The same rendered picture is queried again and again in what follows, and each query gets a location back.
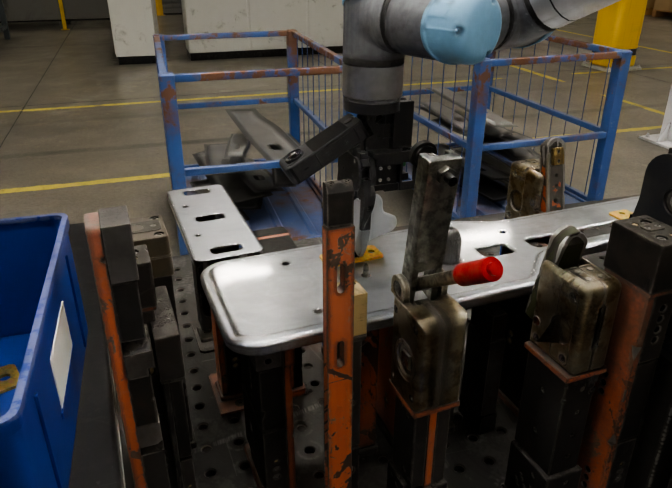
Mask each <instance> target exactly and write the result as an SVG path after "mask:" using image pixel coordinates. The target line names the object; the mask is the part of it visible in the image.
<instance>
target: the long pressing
mask: <svg viewBox="0 0 672 488"><path fill-rule="evenodd" d="M639 197H640V196H635V197H630V198H624V199H618V200H613V201H607V202H601V203H596V204H590V205H585V206H579V207H573V208H568V209H562V210H557V211H551V212H545V213H540V214H534V215H528V216H523V217H517V218H512V219H506V220H500V221H451V222H450V226H453V227H455V228H457V229H458V230H459V232H460V234H461V239H462V245H461V255H460V262H459V263H457V264H442V269H443V270H444V271H448V270H452V269H454V268H455V267H456V266H457V265H458V264H460V263H465V262H469V261H473V260H477V259H482V258H486V257H485V256H483V255H481V254H480V253H479V252H477V251H478V250H481V249H486V248H491V247H496V246H504V247H507V248H508V249H510V250H511V251H512V252H513V253H509V254H504V255H499V256H494V257H495V258H497V259H499V260H500V262H501V263H502V266H503V275H502V277H501V278H500V279H499V280H498V281H495V282H489V283H483V284H477V285H471V286H460V285H458V284H452V285H448V289H447V293H448V294H449V295H450V296H451V297H452V298H454V299H455V300H456V301H457V302H458V303H459V304H460V305H461V306H462V307H463V308H464V309H469V308H473V307H478V306H482V305H486V304H491V303H495V302H500V301H504V300H508V299H513V298H517V297H521V296H526V295H530V294H532V289H533V286H534V283H535V280H536V278H537V275H538V274H539V269H540V266H541V263H542V261H543V258H544V255H545V252H546V249H547V247H548V246H544V247H535V246H532V245H530V244H529V243H527V242H526V241H527V240H532V239H537V238H542V237H548V236H552V235H553V233H554V232H555V231H556V230H557V229H559V228H560V227H562V226H564V225H568V224H571V225H574V226H575V227H576V228H577V229H579V230H584V229H589V228H594V227H599V226H604V225H609V224H612V222H613V221H616V220H618V219H616V218H614V217H612V216H610V215H609V212H612V211H617V210H623V209H625V210H629V211H631V212H634V210H635V207H636V205H637V202H638V200H639ZM500 231H504V232H505V233H500ZM407 234H408V229H404V230H398V231H393V232H387V233H385V234H382V235H380V236H378V237H375V238H373V239H371V240H369V242H368V244H367V246H368V245H374V246H375V247H376V248H377V249H378V250H379V251H380V252H381V253H382V254H383V258H380V259H375V260H369V261H364V262H359V263H355V273H354V279H356V280H357V281H358V283H359V284H360V285H361V286H362V287H363V288H364V289H365V291H366V292H367V293H368V295H367V332H369V331H373V330H378V329H382V328H386V327H391V326H393V319H394V298H395V296H394V294H393V293H392V292H391V280H392V276H393V275H395V274H400V273H401V274H402V268H403V262H404V255H405V248H406V241H407ZM609 236H610V233H609V234H604V235H599V236H594V237H589V238H587V241H588V243H587V246H586V248H585V251H584V252H583V254H582V256H585V255H590V254H595V253H599V252H604V251H606V250H607V246H608V241H609ZM321 254H322V244H318V245H312V246H306V247H300V248H294V249H289V250H283V251H277V252H271V253H266V254H260V255H254V256H248V257H242V258H237V259H231V260H225V261H220V262H217V263H214V264H212V265H210V266H208V267H207V268H206V269H204V270H203V271H202V273H201V275H200V282H201V285H202V288H203V290H204V293H205V295H206V298H207V300H208V303H209V305H210V308H211V310H212V313H213V315H214V318H215V320H216V323H217V326H218V328H219V331H220V333H221V336H222V338H223V341H224V343H225V345H226V346H227V347H228V348H229V349H230V350H232V351H233V352H235V353H238V354H241V355H246V356H263V355H269V354H273V353H278V352H282V351H286V350H291V349H295V348H299V347H304V346H308V345H313V344H317V343H321V342H323V270H322V261H321V259H320V258H319V256H320V255H321ZM283 263H289V264H288V265H282V264H283ZM365 263H367V264H368V266H369V275H370V276H369V277H362V276H361V275H362V274H363V265H364V264H365ZM315 310H321V311H322V313H319V314H317V313H315V312H314V311H315Z"/></svg>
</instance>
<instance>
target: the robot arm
mask: <svg viewBox="0 0 672 488"><path fill-rule="evenodd" d="M618 1H620V0H342V5H343V6H344V9H343V67H342V94H343V95H344V97H343V109H344V110H345V111H348V112H351V113H355V114H358V115H357V117H355V116H354V115H352V114H350V113H348V114H347V115H345V116H344V117H342V118H341V119H340V120H338V121H337V122H335V123H334V124H332V125H331V126H329V127H328V128H326V129H325V130H323V131H322V132H320V133H319V134H317V135H316V136H314V137H313V138H311V139H310V140H308V141H307V142H305V143H304V144H303V145H301V146H300V147H298V148H296V149H295V150H293V151H291V152H290V153H288V154H287V155H285V157H283V158H282V159H280V161H279V164H280V167H281V168H282V170H283V171H284V173H285V174H286V176H287V177H288V178H289V180H290V181H291V182H292V183H293V184H296V185H298V184H300V183H301V182H303V181H304V180H306V179H308V178H309V177H310V176H312V175H313V174H315V173H316V172H318V171H319V170H320V169H322V168H323V167H325V166H326V165H328V164H329V163H331V162H332V161H334V160H335V159H337V158H338V175H337V180H342V179H349V178H350V179H351V180H352V182H353V188H354V222H353V225H354V226H355V252H356V254H357V255H358V256H359V257H361V256H363V255H364V253H365V251H366V248H367V244H368V242H369V240H371V239H373V238H375V237H378V236H380V235H382V234H385V233H387V232H389V231H392V230H393V229H394V228H395V227H396V224H397V219H396V217H395V216H394V215H392V214H389V213H386V212H384V211H383V201H382V198H381V196H379V195H378V194H376V193H375V191H380V190H383V191H384V192H386V191H394V190H406V189H414V186H415V179H416V167H415V166H413V171H412V180H408V172H406V171H404V170H403V166H406V162H410V161H409V152H410V150H411V148H412V146H411V144H412V129H413V114H414V101H413V100H407V99H406V98H405V97H404V96H402V93H403V76H404V59H405V55H408V56H413V57H419V58H425V59H430V60H436V61H439V62H441V63H444V64H449V65H459V64H464V65H474V64H477V63H480V62H482V61H483V60H484V59H485V57H486V56H487V55H489V54H491V53H492V51H498V50H504V49H510V48H525V47H529V46H532V45H534V44H536V43H539V42H541V41H543V40H545V39H547V38H548V37H549V36H550V35H551V34H552V33H553V31H554V30H556V29H558V28H560V27H563V26H565V25H567V24H570V23H572V22H574V21H576V20H578V19H581V18H583V17H585V16H587V15H589V14H592V13H594V12H596V11H598V10H600V9H603V8H605V7H607V6H609V5H611V4H614V3H616V2H618ZM402 180H408V181H402Z"/></svg>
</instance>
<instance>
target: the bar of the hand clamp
mask: <svg viewBox="0 0 672 488"><path fill-rule="evenodd" d="M409 161H410V163H411V164H412V165H413V166H415V167H416V168H417V172H416V179H415V186H414V193H413V200H412V207H411V213H410V220H409V227H408V234H407V241H406V248H405V255H404V262H403V268H402V274H403V275H404V276H405V277H406V278H407V280H408V282H409V286H410V303H411V304H412V305H413V303H414V296H415V290H416V284H417V278H418V273H419V272H424V275H426V274H428V275H430V274H434V273H439V272H441V270H442V264H443V259H444V254H445V248H446V243H447V238H448V233H449V227H450V222H451V217H452V211H453V206H454V201H455V196H456V190H457V185H458V180H459V175H460V169H461V164H462V157H461V156H459V155H458V154H457V153H455V152H454V151H453V150H451V149H450V150H445V152H444V155H437V148H436V146H435V145H434V144H433V143H432V142H430V141H428V140H422V141H419V142H417V143H416V144H414V146H413V147H412V148H411V150H410V152H409ZM437 291H438V287H435V288H431V289H428V290H423V292H424V293H425V295H426V296H427V297H428V299H429V300H435V299H436V296H437Z"/></svg>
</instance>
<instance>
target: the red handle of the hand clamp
mask: <svg viewBox="0 0 672 488"><path fill-rule="evenodd" d="M502 275H503V266H502V263H501V262H500V260H499V259H497V258H495V257H486V258H482V259H477V260H473V261H469V262H465V263H460V264H458V265H457V266H456V267H455V268H454V269H452V270H448V271H443V272H439V273H434V274H430V275H428V274H426V275H421V276H418V278H417V284H416V290H415V292H417V291H423V290H428V289H431V288H435V287H441V286H446V285H452V284H458V285H460V286H471V285H477V284H483V283H489V282H495V281H498V280H499V279H500V278H501V277H502Z"/></svg>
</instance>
